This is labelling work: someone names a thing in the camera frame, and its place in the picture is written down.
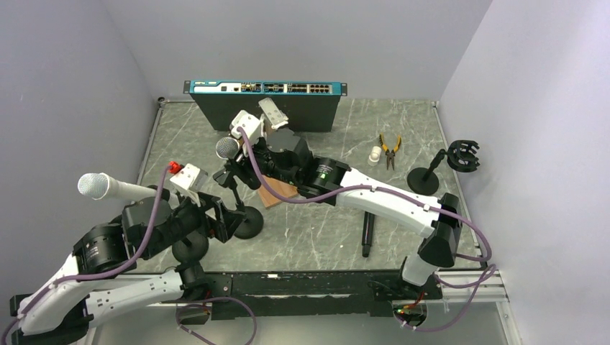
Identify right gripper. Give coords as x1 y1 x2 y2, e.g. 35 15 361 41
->
226 133 301 187

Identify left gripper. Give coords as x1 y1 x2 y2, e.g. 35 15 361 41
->
144 187 248 258

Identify black mic stand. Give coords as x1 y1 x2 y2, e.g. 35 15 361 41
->
171 231 209 263
213 167 264 239

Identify silver head black microphone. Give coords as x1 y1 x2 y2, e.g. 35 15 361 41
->
215 137 241 160

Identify white microphone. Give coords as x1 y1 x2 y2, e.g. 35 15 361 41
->
77 172 157 201

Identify slim black microphone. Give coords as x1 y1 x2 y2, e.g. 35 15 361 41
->
361 212 375 258

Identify shock mount mic stand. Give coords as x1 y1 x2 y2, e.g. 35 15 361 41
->
406 139 481 197

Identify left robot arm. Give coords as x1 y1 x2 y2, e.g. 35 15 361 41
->
1 190 247 344

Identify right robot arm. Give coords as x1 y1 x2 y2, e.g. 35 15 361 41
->
232 126 466 240

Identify wooden board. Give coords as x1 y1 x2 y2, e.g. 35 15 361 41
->
257 176 299 208

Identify white pipe fitting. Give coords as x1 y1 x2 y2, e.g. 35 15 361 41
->
367 146 383 166

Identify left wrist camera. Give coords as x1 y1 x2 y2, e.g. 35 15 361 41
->
170 163 209 206

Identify metal bracket fixture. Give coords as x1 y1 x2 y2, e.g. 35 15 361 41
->
258 98 288 132

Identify blue network switch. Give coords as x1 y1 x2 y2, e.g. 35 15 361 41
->
183 79 348 132

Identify yellow handled pliers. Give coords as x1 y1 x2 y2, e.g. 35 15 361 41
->
378 133 402 170

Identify black front rail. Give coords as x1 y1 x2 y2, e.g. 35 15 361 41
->
176 270 444 321

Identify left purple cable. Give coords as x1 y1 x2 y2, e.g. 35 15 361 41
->
0 162 258 345

